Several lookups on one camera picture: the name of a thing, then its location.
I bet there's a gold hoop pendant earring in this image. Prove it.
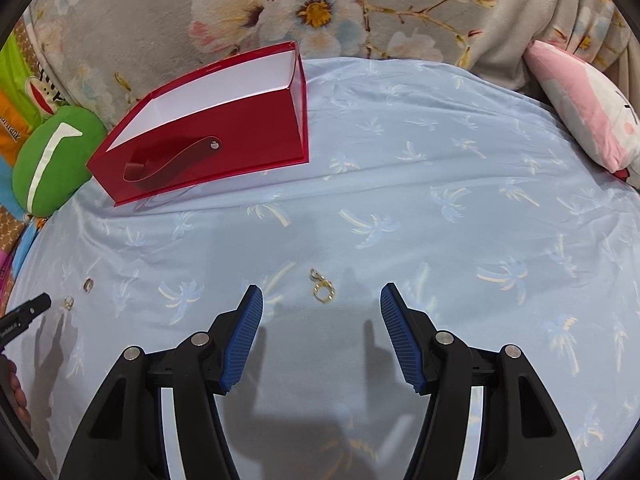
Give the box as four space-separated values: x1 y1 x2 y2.
309 269 336 304

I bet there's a person's left hand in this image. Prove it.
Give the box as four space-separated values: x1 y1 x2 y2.
1 354 32 430

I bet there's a green plush pillow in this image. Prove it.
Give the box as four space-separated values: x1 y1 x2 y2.
12 105 107 218

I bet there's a light blue palm bedsheet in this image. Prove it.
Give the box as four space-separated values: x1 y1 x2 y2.
8 58 639 479

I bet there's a red gift box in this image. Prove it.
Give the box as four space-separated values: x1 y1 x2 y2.
87 42 309 205

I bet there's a colourful cartoon blanket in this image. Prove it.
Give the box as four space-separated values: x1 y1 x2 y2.
1 18 66 310

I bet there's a pink white plush pillow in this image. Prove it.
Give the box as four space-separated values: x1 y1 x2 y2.
524 40 639 188

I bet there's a grey floral blanket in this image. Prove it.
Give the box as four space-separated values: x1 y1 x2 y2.
24 0 639 124

